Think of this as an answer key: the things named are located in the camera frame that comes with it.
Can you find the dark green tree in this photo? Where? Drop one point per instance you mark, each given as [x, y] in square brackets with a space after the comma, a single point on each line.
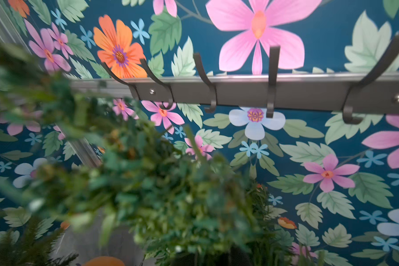
[183, 209]

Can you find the light green fern christmas tree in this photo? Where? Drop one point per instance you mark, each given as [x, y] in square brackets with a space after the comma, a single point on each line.
[32, 251]

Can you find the orange plush toy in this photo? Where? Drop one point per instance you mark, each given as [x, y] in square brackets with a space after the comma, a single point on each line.
[104, 261]

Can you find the black hook rail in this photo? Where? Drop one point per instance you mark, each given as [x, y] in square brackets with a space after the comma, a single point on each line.
[353, 94]

